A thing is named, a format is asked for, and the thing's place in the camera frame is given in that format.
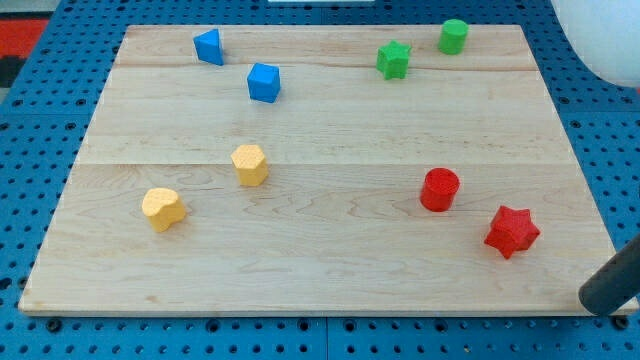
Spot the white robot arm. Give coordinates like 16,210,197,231
552,0,639,88

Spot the wooden board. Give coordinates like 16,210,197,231
19,25,614,317

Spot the yellow hexagon block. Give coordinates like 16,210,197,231
231,144,269,186

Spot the blue triangle block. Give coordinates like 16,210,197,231
193,29,224,66

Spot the green star block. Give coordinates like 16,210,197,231
376,40,411,80

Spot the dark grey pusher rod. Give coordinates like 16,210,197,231
578,235,639,316

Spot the red star block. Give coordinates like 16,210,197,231
484,205,541,259

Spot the green cylinder block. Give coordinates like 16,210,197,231
438,19,469,55

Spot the red cylinder block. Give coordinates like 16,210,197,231
419,167,460,212

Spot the blue cube block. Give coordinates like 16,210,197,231
247,63,281,103

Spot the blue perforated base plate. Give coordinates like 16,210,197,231
1,0,639,359

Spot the yellow heart block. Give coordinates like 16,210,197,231
141,188,187,232

